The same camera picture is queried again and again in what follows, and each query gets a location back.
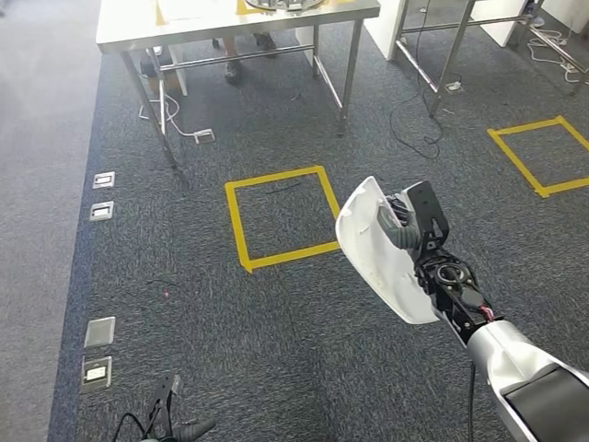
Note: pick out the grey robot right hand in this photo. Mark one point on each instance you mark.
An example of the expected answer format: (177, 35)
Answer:
(391, 232)

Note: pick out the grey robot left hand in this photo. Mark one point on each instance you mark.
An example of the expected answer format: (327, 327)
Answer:
(193, 430)

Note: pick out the white plastic cover part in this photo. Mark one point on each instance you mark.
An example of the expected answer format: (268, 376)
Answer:
(372, 268)

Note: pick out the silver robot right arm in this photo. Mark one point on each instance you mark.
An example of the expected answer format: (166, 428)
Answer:
(506, 360)

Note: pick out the steel workbench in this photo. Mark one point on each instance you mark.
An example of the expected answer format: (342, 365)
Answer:
(207, 27)

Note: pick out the yellow floor tape square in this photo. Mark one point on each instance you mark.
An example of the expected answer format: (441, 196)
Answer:
(541, 190)
(294, 255)

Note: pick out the metal floor socket plate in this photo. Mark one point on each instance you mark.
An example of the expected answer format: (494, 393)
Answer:
(104, 180)
(96, 374)
(102, 211)

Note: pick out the plain metal floor plate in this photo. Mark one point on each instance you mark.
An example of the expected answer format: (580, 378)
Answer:
(99, 332)

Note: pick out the white floor power socket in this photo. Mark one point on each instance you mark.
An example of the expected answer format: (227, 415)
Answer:
(453, 86)

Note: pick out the white pillar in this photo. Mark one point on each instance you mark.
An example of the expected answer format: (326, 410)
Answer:
(384, 27)

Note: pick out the open metal floor socket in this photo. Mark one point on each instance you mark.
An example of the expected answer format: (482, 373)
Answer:
(204, 136)

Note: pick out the silver wheel hubcap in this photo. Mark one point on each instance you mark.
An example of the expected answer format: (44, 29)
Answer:
(285, 5)

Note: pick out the yellow tape rectangle outline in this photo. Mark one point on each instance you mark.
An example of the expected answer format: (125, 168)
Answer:
(246, 7)

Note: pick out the white support panel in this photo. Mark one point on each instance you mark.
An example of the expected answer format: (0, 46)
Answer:
(178, 70)

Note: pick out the steel frame table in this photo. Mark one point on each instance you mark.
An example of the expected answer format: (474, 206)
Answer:
(451, 61)

